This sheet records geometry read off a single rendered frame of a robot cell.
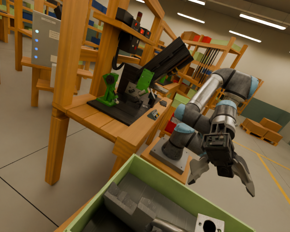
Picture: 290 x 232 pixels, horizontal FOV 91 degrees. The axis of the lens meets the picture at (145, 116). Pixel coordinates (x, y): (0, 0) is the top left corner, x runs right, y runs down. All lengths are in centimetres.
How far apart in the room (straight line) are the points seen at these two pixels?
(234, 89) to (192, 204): 63
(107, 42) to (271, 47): 1003
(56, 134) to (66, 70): 53
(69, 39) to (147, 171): 87
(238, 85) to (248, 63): 959
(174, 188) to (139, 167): 20
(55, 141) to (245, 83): 138
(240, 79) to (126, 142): 74
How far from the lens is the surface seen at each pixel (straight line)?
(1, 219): 168
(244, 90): 92
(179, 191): 79
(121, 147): 97
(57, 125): 128
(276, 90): 1100
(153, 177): 78
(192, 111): 66
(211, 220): 40
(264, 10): 873
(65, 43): 107
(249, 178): 43
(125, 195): 60
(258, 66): 1062
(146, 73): 146
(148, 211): 38
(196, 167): 47
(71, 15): 105
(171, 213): 80
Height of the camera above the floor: 144
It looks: 24 degrees down
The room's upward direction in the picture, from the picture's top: 23 degrees clockwise
